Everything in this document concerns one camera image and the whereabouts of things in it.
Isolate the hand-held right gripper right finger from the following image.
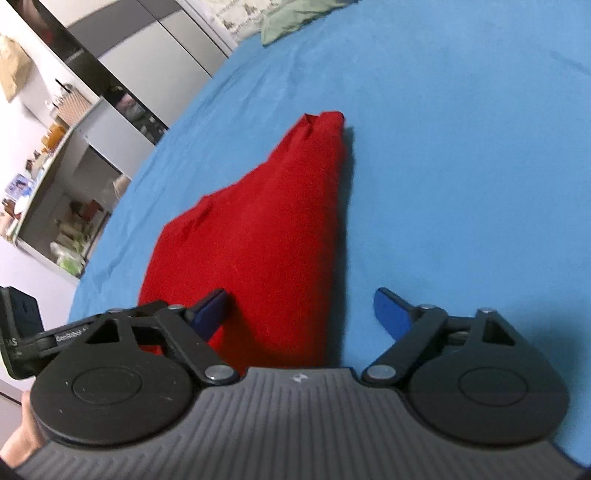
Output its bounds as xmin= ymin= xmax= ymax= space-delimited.
xmin=361 ymin=287 xmax=518 ymax=386

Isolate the green pillow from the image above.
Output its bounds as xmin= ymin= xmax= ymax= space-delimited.
xmin=260 ymin=0 xmax=362 ymax=47

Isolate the grey and white wardrobe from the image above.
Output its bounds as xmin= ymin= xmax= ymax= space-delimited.
xmin=28 ymin=0 xmax=241 ymax=149

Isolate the wicker basket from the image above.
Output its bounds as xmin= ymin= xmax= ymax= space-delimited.
xmin=56 ymin=91 xmax=94 ymax=126

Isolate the green packet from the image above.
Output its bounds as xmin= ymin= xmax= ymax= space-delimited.
xmin=50 ymin=242 xmax=87 ymax=278

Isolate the person's left hand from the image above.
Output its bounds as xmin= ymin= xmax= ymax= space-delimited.
xmin=0 ymin=390 xmax=49 ymax=472

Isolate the cream quilted headboard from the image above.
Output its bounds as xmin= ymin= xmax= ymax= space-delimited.
xmin=203 ymin=0 xmax=278 ymax=49

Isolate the brown paper bag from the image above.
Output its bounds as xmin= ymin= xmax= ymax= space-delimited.
xmin=0 ymin=34 xmax=34 ymax=99

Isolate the bed with blue sheet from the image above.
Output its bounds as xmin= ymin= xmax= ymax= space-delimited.
xmin=68 ymin=0 xmax=591 ymax=472

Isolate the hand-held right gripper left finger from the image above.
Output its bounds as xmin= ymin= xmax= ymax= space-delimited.
xmin=85 ymin=289 xmax=238 ymax=386

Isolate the white shelf desk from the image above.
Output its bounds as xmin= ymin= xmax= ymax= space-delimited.
xmin=0 ymin=95 xmax=172 ymax=278

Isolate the red knit sweater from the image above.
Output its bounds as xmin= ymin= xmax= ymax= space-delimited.
xmin=138 ymin=111 xmax=347 ymax=376

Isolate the blue picture card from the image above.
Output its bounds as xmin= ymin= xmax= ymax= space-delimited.
xmin=4 ymin=174 xmax=34 ymax=199

